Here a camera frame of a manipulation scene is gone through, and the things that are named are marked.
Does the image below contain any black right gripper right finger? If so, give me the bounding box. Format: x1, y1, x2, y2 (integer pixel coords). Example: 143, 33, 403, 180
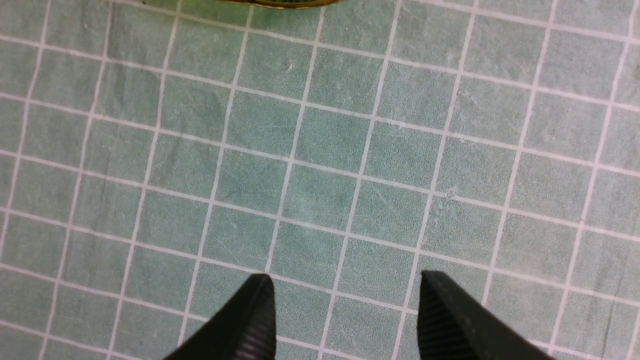
417, 271, 551, 360

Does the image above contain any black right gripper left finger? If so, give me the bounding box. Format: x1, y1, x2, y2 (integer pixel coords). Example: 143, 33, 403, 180
166, 273, 277, 360

